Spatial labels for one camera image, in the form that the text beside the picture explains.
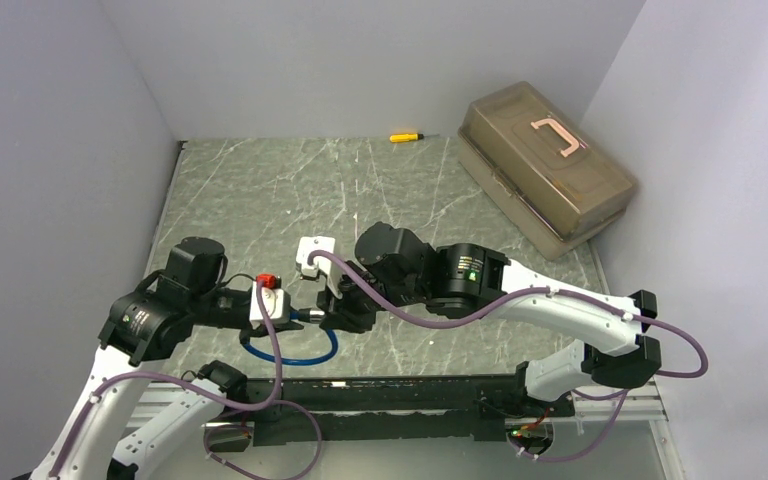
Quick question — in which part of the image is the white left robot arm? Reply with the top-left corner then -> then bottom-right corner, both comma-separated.
28,237 -> 292,479

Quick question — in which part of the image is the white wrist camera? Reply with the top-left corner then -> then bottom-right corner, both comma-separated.
296,236 -> 343,299
250,273 -> 290,314

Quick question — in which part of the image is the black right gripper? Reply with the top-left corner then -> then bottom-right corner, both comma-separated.
317,257 -> 427,332

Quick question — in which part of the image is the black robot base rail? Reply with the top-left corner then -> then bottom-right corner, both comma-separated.
195,360 -> 577,446

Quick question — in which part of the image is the brown translucent storage box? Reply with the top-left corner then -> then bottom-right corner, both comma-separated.
458,81 -> 637,260

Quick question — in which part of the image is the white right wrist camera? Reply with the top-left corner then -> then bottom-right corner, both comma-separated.
296,236 -> 343,299

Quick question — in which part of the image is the blue cable lock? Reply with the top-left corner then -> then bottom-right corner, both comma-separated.
239,308 -> 339,367

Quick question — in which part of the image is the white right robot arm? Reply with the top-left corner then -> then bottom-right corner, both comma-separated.
296,222 -> 662,415

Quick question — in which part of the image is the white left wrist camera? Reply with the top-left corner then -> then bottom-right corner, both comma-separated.
250,273 -> 290,314

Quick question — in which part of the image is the yellow screwdriver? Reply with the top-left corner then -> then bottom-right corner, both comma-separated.
388,133 -> 439,144

